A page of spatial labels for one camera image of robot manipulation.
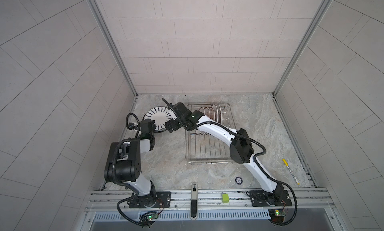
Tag blue striped white plate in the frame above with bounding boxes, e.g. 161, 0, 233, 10
143, 106, 176, 133

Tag red patterned plate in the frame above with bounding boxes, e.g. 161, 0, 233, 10
198, 107, 209, 116
206, 107, 215, 120

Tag red rimmed plate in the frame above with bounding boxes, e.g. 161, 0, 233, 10
215, 104, 226, 124
209, 104, 219, 122

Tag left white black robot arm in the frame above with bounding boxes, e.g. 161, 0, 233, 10
104, 119, 157, 208

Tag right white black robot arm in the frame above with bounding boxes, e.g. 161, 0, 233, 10
162, 99, 298, 208

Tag left green circuit board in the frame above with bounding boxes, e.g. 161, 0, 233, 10
140, 212, 159, 223

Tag green circuit board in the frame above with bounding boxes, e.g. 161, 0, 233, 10
268, 209, 287, 225
140, 212, 159, 223

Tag green cube block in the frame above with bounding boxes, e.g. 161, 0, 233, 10
222, 193, 230, 204

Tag black silver handheld scanner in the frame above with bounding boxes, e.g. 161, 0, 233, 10
190, 183, 198, 220

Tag yellow tipped pen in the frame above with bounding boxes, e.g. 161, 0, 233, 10
282, 159, 300, 185

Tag right green circuit board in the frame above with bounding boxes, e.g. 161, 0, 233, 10
268, 209, 287, 225

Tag metal wire dish rack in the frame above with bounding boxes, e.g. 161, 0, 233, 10
185, 103, 236, 165

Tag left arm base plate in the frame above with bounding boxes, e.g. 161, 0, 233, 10
127, 192, 171, 209

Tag aluminium front rail frame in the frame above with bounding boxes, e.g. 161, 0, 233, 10
84, 187, 348, 231

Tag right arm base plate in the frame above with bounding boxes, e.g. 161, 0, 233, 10
246, 190, 292, 207

